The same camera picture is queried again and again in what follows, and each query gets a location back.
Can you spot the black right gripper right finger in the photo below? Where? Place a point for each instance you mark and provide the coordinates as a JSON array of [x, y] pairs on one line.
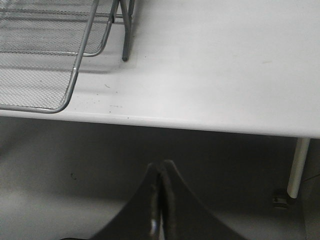
[[184, 217]]

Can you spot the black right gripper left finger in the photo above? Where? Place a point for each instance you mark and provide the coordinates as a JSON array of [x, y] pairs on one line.
[[140, 218]]

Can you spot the grey metal rack frame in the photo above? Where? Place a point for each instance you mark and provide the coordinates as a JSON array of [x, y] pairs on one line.
[[127, 16]]

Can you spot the white table leg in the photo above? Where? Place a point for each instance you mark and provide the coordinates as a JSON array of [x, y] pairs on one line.
[[297, 167]]

